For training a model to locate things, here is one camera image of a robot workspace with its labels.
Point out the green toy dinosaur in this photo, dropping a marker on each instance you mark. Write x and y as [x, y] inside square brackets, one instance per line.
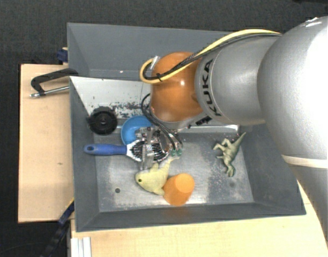
[229, 151]

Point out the grey metal bin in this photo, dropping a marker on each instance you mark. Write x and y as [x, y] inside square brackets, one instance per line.
[201, 170]

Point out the black ribbed round lid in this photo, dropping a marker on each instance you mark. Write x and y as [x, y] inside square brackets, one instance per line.
[103, 121]

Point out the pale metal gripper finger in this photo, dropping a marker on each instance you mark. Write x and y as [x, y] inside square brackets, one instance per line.
[143, 157]
[150, 155]

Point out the orange cup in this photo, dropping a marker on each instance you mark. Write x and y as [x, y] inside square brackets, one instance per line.
[178, 189]

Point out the yellow plush toy animal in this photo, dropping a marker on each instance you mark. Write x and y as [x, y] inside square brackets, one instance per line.
[153, 179]

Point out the pale wood board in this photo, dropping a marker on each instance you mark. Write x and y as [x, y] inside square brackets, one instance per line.
[43, 157]

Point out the blue bowl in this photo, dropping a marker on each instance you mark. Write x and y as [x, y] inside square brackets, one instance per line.
[129, 132]

